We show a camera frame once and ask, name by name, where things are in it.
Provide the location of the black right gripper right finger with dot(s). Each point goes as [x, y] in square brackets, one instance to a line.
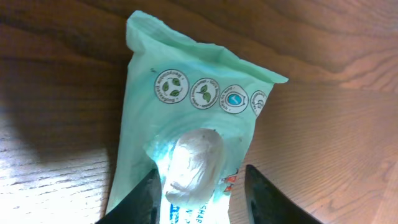
[268, 205]

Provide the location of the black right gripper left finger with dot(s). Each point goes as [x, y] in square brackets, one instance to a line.
[141, 205]

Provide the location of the teal snack wrapper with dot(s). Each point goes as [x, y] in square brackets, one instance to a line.
[189, 111]

